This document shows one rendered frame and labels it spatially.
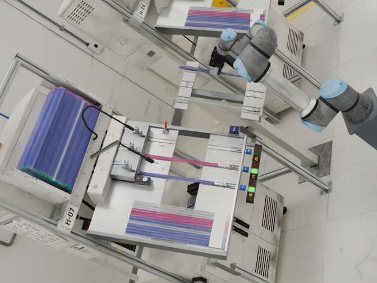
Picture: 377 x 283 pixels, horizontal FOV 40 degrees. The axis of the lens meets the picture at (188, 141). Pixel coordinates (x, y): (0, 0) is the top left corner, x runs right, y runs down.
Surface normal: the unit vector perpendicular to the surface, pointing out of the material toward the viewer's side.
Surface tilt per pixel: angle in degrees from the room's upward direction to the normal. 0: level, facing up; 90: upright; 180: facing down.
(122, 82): 90
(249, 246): 90
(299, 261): 0
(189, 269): 0
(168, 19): 44
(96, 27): 90
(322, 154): 0
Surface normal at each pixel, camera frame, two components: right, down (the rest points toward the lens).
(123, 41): -0.20, 0.84
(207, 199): -0.09, -0.54
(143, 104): 0.61, -0.29
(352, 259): -0.76, -0.46
